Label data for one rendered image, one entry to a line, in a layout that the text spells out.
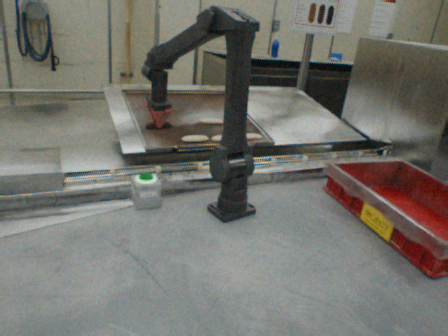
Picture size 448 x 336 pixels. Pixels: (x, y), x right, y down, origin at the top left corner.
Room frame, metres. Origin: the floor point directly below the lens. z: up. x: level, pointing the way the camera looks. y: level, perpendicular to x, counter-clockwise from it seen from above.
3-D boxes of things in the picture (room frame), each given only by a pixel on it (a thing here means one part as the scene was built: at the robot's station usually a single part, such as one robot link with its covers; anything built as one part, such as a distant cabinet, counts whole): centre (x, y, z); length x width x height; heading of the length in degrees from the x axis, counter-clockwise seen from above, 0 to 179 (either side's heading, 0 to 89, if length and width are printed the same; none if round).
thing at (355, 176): (0.95, -0.56, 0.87); 0.49 x 0.34 x 0.10; 21
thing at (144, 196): (0.90, 0.22, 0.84); 0.08 x 0.08 x 0.11; 26
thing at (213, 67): (3.88, -0.70, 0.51); 1.93 x 1.05 x 1.02; 116
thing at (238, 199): (0.90, -0.03, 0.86); 0.12 x 0.09 x 0.08; 130
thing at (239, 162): (0.92, -0.01, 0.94); 0.09 x 0.05 x 0.10; 38
